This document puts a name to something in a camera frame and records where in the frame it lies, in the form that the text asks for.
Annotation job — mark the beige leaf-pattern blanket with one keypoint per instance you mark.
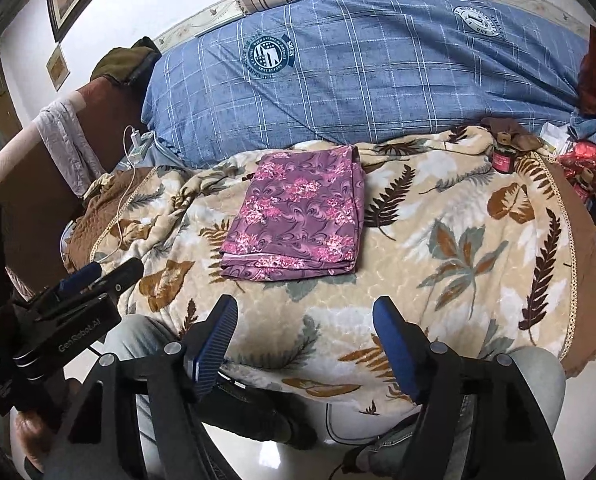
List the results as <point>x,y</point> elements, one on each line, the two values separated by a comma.
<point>483,261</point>

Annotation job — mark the dark red armchair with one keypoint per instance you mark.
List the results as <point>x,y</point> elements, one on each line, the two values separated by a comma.
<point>37,202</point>

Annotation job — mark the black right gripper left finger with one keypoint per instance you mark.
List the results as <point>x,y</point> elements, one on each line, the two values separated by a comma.
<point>99,437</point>

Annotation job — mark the small red jar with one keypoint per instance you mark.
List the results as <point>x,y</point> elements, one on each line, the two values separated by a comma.
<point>502,160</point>

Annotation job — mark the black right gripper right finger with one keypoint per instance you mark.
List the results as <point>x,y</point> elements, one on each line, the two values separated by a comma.
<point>508,435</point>

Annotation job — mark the purple floral cloth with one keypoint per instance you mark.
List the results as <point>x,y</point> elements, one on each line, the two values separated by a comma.
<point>301,217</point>

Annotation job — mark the person's left hand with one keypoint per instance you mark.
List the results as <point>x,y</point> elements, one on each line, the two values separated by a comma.
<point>35,437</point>

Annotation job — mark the grey garment on chair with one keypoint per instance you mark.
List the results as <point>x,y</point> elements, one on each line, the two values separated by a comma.
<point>64,139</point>

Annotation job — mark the pile of small clothes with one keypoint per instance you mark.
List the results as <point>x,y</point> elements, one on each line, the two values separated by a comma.
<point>574,146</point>

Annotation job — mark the white charger with cable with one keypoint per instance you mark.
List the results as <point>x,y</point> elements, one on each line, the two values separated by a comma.
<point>132,142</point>

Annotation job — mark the blue plaid duvet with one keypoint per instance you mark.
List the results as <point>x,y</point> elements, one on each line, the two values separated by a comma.
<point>350,71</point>

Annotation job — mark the olive green cushion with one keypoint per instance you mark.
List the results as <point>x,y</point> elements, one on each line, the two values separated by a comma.
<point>125,65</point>

